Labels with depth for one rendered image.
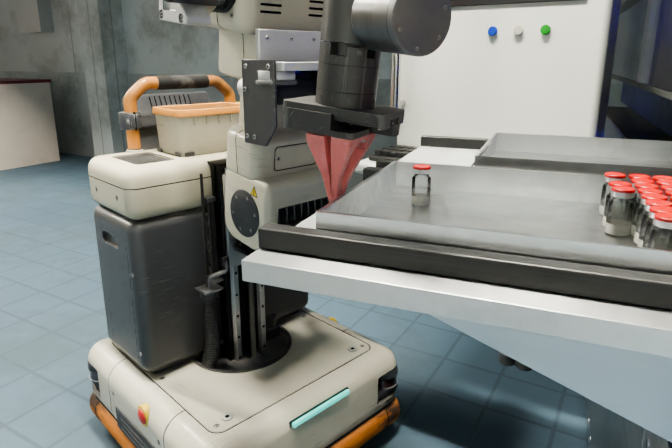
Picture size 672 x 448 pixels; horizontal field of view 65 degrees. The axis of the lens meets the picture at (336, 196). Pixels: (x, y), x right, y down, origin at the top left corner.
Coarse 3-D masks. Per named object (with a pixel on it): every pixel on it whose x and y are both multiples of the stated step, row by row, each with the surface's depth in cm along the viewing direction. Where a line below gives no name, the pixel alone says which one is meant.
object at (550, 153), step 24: (504, 144) 97; (528, 144) 95; (552, 144) 94; (576, 144) 92; (600, 144) 91; (624, 144) 90; (648, 144) 88; (504, 168) 73; (528, 168) 72; (552, 168) 71; (576, 168) 70; (600, 168) 68; (624, 168) 67; (648, 168) 66
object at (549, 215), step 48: (384, 192) 66; (432, 192) 67; (480, 192) 67; (528, 192) 65; (576, 192) 62; (432, 240) 44; (480, 240) 42; (528, 240) 41; (576, 240) 40; (624, 240) 49
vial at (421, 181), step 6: (414, 174) 61; (420, 174) 60; (426, 174) 60; (414, 180) 60; (420, 180) 60; (426, 180) 60; (414, 186) 60; (420, 186) 60; (426, 186) 60; (414, 192) 61; (420, 192) 60; (426, 192) 60; (414, 198) 61; (420, 198) 60; (426, 198) 60; (414, 204) 61; (420, 204) 60; (426, 204) 61
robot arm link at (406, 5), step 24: (360, 0) 42; (384, 0) 39; (408, 0) 39; (432, 0) 40; (360, 24) 42; (384, 24) 39; (408, 24) 39; (432, 24) 40; (384, 48) 42; (408, 48) 40; (432, 48) 41
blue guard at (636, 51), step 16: (656, 0) 102; (624, 16) 154; (640, 16) 122; (656, 16) 101; (624, 32) 149; (640, 32) 119; (656, 32) 99; (624, 48) 146; (640, 48) 117; (656, 48) 97; (624, 64) 142; (640, 64) 114; (656, 64) 96; (640, 80) 112; (656, 80) 94
